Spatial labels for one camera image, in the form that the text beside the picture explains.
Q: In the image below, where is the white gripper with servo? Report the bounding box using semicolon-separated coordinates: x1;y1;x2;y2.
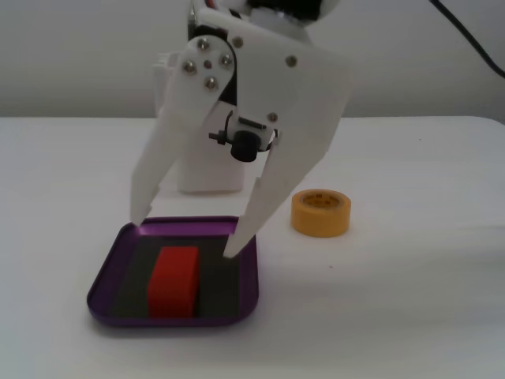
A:
130;0;351;260

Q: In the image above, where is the red cube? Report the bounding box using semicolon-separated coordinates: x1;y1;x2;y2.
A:
145;246;200;320

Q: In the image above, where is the yellow tape roll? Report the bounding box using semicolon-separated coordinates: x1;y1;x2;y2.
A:
290;189;353;238

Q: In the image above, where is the dark foam pad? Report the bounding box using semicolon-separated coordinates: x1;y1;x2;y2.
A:
114;234;242;319

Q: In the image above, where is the purple metal tray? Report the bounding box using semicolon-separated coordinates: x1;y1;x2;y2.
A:
87;215;261;329

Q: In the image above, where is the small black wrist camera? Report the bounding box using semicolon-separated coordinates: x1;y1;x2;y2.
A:
208;111;282;163

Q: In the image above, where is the black cable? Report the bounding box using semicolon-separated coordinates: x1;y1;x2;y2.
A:
428;0;505;78

